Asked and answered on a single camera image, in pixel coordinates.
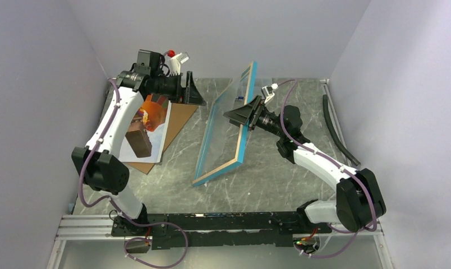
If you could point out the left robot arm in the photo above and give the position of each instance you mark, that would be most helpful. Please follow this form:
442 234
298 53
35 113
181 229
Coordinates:
102 176

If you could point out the clear glass pane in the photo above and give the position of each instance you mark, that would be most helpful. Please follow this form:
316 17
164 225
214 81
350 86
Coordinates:
225 122

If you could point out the hot air balloon photo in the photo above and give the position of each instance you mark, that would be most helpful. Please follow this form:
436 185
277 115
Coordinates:
145 138

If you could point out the aluminium rail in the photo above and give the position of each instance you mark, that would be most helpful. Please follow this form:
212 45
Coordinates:
100 227

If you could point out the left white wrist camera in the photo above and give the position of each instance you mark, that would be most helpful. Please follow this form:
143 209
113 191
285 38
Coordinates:
176 60

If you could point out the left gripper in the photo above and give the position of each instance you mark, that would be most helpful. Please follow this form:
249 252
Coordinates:
191 94

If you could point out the black base bar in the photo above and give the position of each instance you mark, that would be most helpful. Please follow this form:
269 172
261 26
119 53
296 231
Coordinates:
280 228

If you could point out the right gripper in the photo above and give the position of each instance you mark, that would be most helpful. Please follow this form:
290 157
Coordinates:
244 115

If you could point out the brown backing board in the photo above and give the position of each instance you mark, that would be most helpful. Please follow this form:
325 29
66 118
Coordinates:
180 114

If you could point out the blue picture frame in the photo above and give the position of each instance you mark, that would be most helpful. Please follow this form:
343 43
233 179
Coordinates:
244 122

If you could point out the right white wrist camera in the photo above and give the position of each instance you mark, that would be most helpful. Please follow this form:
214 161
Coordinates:
268 92

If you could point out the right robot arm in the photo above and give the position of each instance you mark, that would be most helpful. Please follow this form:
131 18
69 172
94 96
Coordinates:
358 200

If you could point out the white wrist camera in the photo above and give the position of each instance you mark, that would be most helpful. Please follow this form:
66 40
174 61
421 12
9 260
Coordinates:
176 60
268 92

